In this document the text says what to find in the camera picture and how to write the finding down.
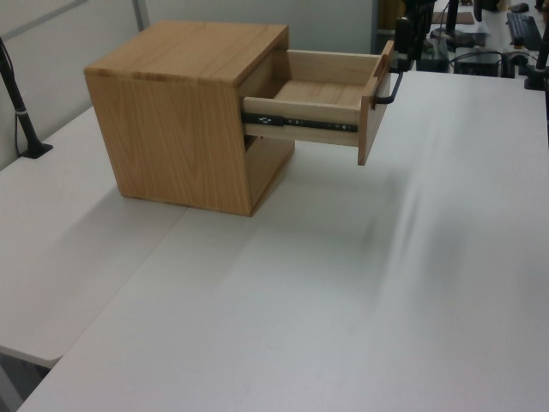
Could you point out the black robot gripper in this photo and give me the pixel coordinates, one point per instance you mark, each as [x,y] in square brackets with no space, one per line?
[419,9]

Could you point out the light wooden drawer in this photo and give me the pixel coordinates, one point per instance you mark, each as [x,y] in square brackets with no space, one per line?
[317,92]

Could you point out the wooden drawer cabinet box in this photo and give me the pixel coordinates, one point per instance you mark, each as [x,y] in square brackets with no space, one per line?
[171,129]

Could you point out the black monitor stand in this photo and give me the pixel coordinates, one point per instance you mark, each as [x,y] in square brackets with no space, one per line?
[446,26]

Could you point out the brown desk mat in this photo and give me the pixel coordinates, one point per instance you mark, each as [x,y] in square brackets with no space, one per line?
[461,17]

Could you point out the black electronics box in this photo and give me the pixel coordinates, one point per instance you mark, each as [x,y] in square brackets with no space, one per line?
[477,64]

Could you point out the dark computer mouse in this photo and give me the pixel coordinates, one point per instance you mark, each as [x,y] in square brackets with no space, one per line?
[520,6]

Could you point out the black computer keyboard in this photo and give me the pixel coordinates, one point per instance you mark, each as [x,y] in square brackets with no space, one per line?
[524,28]

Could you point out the grey partition panel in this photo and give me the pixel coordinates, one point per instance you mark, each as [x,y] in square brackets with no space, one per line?
[64,47]

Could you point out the black clamp mount post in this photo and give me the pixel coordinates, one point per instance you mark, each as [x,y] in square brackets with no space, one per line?
[539,64]

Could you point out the black drawer slide rail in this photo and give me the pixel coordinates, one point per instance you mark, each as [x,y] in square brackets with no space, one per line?
[300,123]

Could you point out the black camera stand pole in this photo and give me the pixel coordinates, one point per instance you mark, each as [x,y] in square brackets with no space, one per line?
[19,113]

